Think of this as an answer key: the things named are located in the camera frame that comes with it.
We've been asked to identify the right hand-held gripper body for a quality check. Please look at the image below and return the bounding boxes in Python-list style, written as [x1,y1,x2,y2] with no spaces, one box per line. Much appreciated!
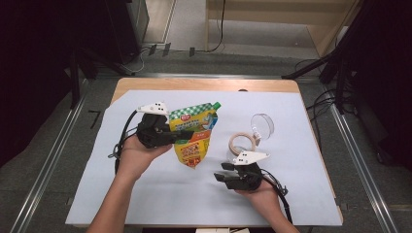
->
[223,150,271,192]

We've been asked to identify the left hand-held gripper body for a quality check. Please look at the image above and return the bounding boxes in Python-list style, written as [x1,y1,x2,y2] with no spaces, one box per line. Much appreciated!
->
[135,102,178,150]

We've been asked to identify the yellow spouted pouch green cap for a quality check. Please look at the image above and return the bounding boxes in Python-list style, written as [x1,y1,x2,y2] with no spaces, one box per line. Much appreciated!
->
[168,101,223,170]

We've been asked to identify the person's right hand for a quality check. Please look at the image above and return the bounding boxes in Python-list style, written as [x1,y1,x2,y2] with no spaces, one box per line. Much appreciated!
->
[234,180,283,212]

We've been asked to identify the person's left hand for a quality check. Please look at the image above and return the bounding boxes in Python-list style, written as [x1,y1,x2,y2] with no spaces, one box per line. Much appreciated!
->
[117,135,174,183]

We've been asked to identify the light blue cloth mat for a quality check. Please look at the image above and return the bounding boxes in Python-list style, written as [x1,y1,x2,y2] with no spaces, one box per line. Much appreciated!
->
[64,89,344,227]

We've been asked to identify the black metal stand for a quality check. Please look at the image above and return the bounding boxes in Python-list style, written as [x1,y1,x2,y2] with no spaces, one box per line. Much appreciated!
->
[281,0,373,115]
[66,40,132,110]

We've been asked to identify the black cabinet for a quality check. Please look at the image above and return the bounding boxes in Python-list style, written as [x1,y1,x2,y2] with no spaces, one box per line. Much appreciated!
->
[105,0,151,65]

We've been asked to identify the light wooden furniture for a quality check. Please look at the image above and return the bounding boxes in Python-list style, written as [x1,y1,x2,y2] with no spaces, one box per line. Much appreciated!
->
[204,0,361,58]

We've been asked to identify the left hand-held gripper black cable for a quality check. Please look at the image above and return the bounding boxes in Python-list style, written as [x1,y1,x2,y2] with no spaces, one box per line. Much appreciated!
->
[108,110,140,176]

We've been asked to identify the hand-held gripper black cable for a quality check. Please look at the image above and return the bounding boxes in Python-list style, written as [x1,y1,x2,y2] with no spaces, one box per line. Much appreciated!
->
[108,110,140,176]
[260,167,294,225]

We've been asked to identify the right hand-held gripper black cable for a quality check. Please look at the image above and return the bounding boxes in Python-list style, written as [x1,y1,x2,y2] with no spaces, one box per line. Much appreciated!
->
[260,167,294,225]

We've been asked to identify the white floor cable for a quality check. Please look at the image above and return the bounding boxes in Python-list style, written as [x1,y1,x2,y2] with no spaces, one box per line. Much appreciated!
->
[120,48,146,74]

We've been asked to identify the black floor cables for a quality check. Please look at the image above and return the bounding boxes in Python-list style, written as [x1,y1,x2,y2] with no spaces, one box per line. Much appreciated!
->
[293,57,358,147]

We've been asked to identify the metal floor rail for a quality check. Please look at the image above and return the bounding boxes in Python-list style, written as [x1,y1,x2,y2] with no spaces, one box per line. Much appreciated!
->
[9,93,89,233]
[322,82,400,233]

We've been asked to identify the thin black hanging cable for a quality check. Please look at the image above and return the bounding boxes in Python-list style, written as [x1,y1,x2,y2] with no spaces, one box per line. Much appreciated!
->
[206,0,227,53]

